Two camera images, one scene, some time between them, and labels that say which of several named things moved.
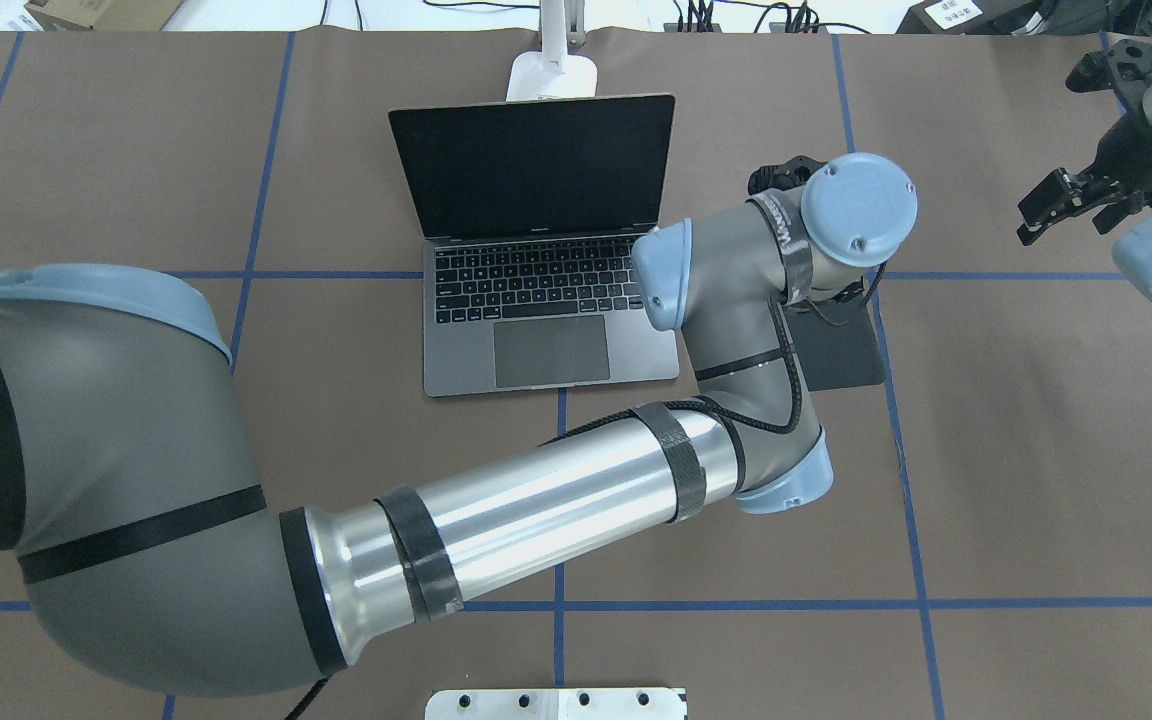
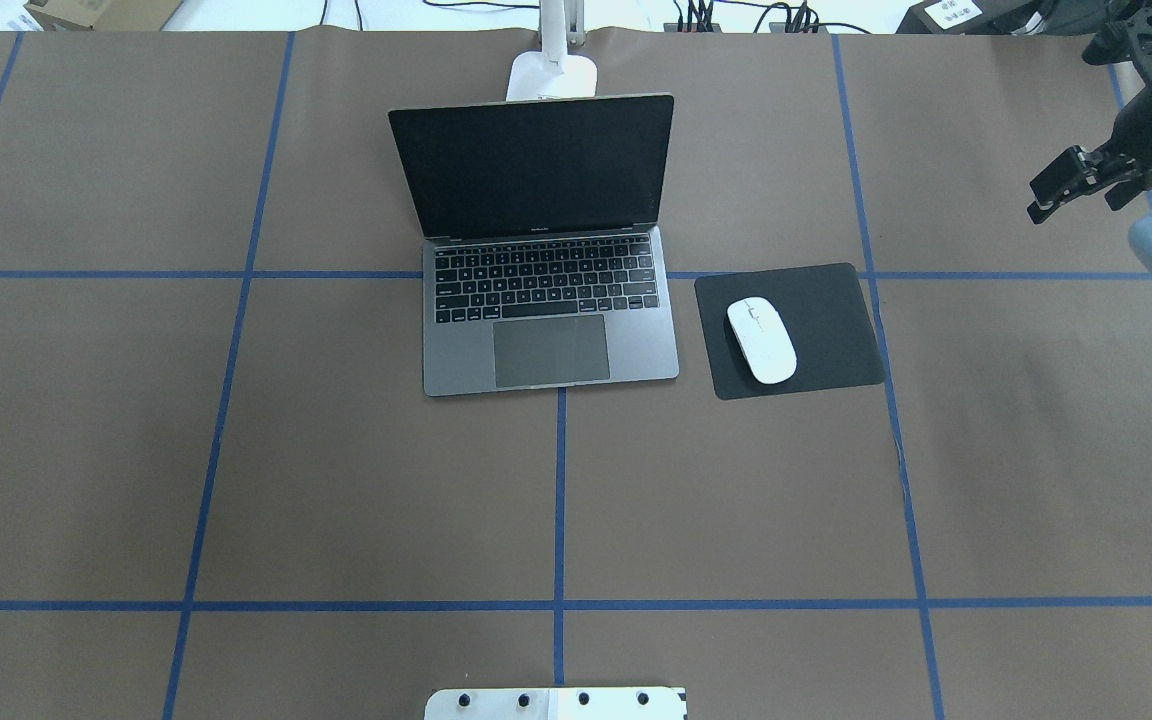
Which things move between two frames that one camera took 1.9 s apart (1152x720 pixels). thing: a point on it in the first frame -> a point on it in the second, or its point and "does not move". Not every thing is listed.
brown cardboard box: [103, 15] does not move
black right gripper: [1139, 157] -> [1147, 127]
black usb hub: [773, 27] does not move
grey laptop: [528, 214] does not move
